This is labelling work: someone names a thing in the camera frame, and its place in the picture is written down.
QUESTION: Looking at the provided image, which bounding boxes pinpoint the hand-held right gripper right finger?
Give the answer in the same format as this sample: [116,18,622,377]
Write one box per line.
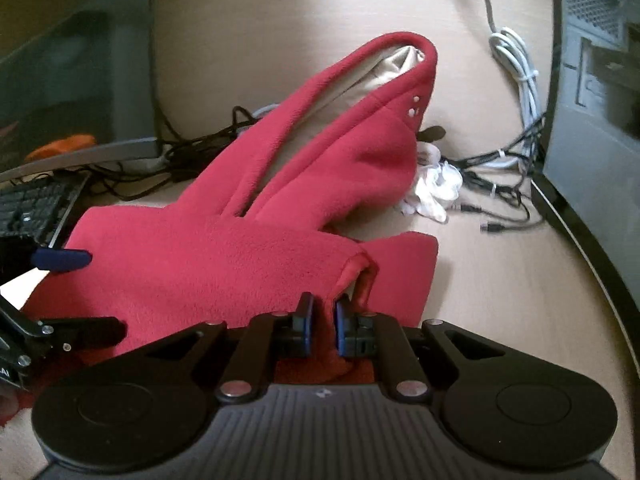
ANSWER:
[334,297,501,404]

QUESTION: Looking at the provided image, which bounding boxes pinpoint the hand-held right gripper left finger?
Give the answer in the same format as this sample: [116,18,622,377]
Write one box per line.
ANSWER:
[145,293,316,404]

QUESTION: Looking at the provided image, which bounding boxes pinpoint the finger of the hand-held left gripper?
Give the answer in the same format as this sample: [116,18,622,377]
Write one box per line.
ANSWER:
[22,316,127,358]
[27,247,94,274]

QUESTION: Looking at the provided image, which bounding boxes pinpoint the red fleece hooded garment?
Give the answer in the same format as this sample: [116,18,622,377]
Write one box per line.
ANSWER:
[0,31,440,416]

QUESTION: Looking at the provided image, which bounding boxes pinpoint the black keyboard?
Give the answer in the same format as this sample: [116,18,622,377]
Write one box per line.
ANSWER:
[0,175,92,252]

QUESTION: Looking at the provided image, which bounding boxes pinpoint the crumpled clear plastic wrap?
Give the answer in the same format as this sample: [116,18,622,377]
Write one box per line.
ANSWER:
[399,142,464,224]

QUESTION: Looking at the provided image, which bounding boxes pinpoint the black computer monitor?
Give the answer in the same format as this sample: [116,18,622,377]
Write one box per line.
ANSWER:
[0,0,164,184]

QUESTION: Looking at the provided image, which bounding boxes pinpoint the white computer case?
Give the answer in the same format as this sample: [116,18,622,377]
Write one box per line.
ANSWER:
[530,0,640,322]

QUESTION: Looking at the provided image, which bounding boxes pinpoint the black cable tangle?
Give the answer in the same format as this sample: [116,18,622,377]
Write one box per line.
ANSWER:
[440,119,552,237]

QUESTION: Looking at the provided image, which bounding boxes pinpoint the white power cable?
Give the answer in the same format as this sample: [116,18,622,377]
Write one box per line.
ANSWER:
[457,0,544,171]

